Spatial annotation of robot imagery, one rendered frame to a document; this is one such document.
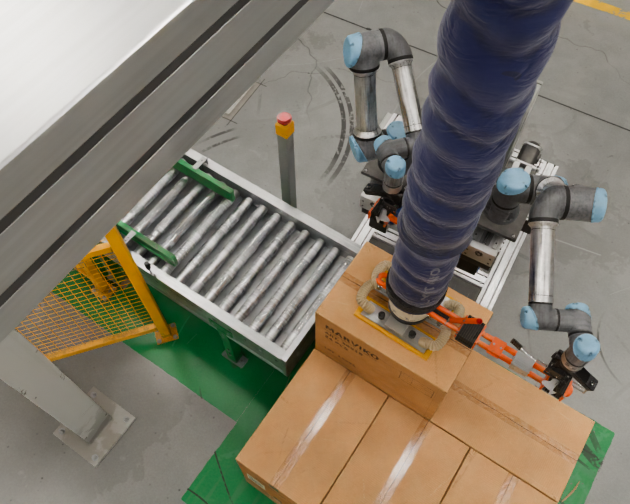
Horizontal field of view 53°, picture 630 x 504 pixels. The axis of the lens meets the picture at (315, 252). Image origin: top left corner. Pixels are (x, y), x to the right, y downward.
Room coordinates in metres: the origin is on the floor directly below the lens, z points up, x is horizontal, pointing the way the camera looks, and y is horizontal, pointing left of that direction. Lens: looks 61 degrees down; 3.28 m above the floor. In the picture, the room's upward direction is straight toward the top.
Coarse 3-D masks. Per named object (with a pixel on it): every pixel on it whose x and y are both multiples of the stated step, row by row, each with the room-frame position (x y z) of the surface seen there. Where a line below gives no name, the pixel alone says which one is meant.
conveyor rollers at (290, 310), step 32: (160, 192) 1.91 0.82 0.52; (192, 192) 1.89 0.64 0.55; (128, 224) 1.71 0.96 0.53; (160, 224) 1.69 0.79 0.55; (192, 224) 1.71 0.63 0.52; (224, 224) 1.69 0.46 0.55; (288, 224) 1.69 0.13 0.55; (224, 256) 1.51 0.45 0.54; (288, 256) 1.51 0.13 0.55; (192, 288) 1.33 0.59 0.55; (256, 288) 1.34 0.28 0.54; (288, 288) 1.34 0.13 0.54; (256, 320) 1.17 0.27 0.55; (288, 320) 1.17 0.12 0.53
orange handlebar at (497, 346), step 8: (392, 216) 1.40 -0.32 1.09; (384, 272) 1.14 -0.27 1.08; (376, 280) 1.11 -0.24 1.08; (384, 288) 1.08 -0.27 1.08; (432, 312) 0.97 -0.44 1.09; (448, 312) 0.97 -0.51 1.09; (440, 320) 0.94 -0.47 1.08; (456, 328) 0.91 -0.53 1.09; (488, 336) 0.87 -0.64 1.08; (480, 344) 0.84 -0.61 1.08; (496, 344) 0.84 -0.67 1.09; (504, 344) 0.84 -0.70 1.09; (488, 352) 0.82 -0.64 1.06; (496, 352) 0.81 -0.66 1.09; (512, 352) 0.81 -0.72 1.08; (504, 360) 0.78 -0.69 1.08; (536, 368) 0.75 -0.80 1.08; (544, 368) 0.75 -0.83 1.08; (536, 376) 0.72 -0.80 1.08; (568, 392) 0.66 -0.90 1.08
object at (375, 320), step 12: (372, 300) 1.08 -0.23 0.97; (360, 312) 1.02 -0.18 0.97; (384, 312) 1.01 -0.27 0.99; (372, 324) 0.97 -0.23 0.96; (396, 336) 0.92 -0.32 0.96; (408, 336) 0.92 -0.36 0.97; (420, 336) 0.92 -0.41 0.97; (432, 336) 0.92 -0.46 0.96; (408, 348) 0.87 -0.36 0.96; (420, 348) 0.87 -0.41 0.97
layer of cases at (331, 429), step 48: (288, 384) 0.86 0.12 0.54; (336, 384) 0.86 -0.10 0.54; (480, 384) 0.86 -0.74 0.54; (528, 384) 0.86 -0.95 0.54; (288, 432) 0.65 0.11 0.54; (336, 432) 0.65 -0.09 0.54; (384, 432) 0.65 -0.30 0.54; (432, 432) 0.65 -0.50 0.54; (480, 432) 0.65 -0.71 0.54; (528, 432) 0.65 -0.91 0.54; (576, 432) 0.65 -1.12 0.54; (288, 480) 0.45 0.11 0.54; (336, 480) 0.45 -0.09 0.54; (384, 480) 0.45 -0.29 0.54; (432, 480) 0.45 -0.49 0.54; (480, 480) 0.45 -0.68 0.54; (528, 480) 0.45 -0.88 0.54
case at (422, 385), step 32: (384, 256) 1.29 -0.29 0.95; (352, 288) 1.14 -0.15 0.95; (448, 288) 1.14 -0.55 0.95; (320, 320) 1.02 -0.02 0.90; (352, 320) 1.00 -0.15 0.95; (352, 352) 0.93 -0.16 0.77; (384, 352) 0.86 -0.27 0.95; (448, 352) 0.86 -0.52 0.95; (384, 384) 0.83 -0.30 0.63; (416, 384) 0.77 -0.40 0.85; (448, 384) 0.73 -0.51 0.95
